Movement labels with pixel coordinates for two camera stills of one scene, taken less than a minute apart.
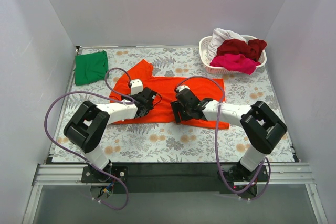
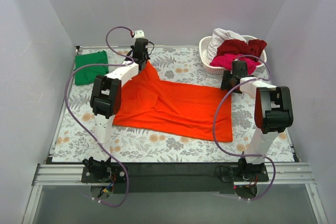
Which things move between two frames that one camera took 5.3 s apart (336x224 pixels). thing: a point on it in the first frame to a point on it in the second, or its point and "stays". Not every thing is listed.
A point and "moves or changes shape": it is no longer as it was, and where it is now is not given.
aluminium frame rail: x=291 y=172 stays
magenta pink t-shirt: x=235 y=62 stays
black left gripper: x=150 y=98 to x=143 y=64
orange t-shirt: x=211 y=89 moves or changes shape
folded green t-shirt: x=91 y=67 stays
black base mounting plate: x=177 y=178 stays
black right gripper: x=179 y=111 to x=229 y=83
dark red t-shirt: x=252 y=49 stays
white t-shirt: x=218 y=35 stays
